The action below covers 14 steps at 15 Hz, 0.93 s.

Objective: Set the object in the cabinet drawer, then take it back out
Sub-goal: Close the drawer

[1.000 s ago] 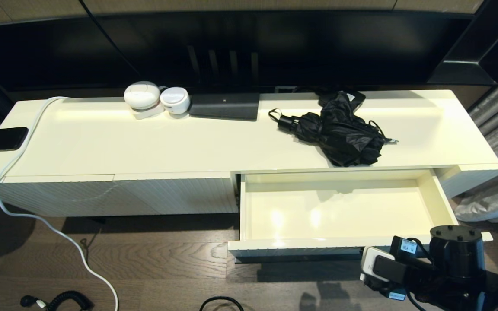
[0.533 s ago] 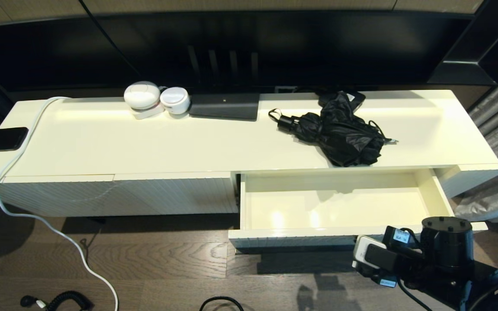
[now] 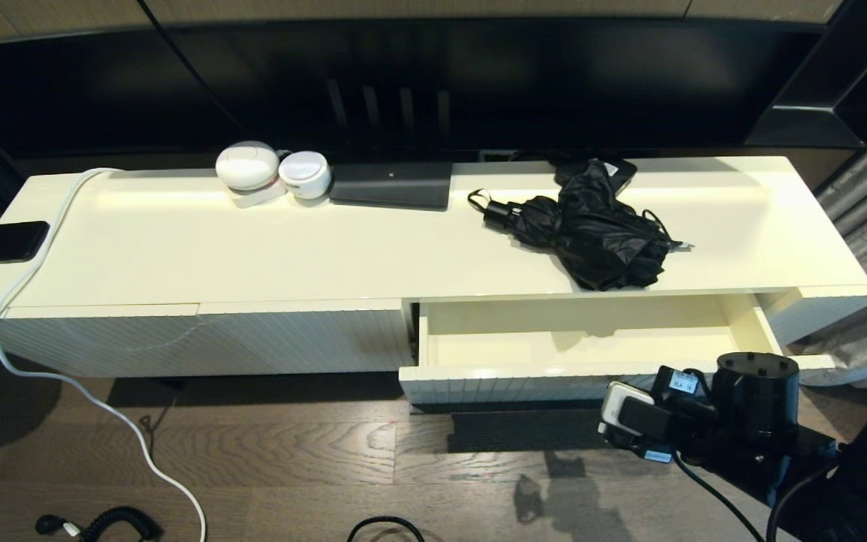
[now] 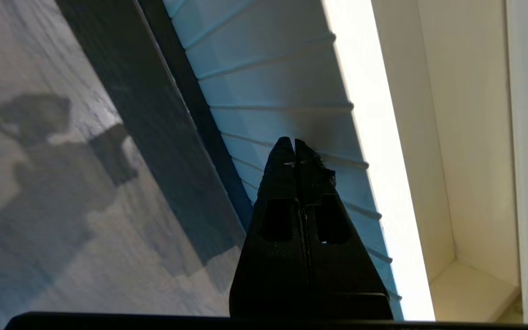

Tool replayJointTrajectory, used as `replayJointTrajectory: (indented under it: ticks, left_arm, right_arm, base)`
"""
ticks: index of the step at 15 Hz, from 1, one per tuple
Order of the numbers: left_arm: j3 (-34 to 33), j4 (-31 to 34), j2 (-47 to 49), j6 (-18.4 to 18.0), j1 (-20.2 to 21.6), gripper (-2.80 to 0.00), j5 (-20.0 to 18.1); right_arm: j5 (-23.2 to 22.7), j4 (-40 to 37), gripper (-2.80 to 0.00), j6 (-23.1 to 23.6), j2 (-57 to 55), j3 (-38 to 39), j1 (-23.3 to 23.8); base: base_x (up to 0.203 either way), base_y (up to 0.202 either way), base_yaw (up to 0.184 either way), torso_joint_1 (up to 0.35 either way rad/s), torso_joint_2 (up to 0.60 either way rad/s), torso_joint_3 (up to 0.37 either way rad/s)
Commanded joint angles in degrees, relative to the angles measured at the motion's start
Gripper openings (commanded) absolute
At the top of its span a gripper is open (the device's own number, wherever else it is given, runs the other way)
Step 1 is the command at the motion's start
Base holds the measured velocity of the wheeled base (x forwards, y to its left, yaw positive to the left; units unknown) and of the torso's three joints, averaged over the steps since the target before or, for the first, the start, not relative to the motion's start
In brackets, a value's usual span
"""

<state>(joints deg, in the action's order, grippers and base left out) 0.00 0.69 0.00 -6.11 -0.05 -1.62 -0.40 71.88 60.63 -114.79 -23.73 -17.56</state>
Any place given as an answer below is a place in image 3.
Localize white ribbed drawer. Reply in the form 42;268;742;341
400;292;837;405

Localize black umbrella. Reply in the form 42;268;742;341
467;158;672;292

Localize thin dark metal rod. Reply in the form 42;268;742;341
411;399;615;413

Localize white TV cabinet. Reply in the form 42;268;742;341
0;156;867;379

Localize small black box white label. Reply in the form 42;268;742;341
554;156;639;193

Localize black television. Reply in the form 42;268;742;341
0;19;829;163

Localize flat black rectangular box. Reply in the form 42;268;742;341
328;161;454;210

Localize black shelf unit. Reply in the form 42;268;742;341
742;0;867;150

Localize small white round device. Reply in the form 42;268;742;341
278;151;333;200

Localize large white round device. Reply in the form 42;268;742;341
215;141;281;191

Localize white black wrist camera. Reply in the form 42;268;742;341
598;381;671;445

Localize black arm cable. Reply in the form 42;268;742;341
671;448;769;542

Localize black looped floor cable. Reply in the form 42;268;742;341
347;516;425;542

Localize black coiled cable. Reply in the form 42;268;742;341
35;507;165;542

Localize thin black wall cable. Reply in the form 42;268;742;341
135;0;248;138

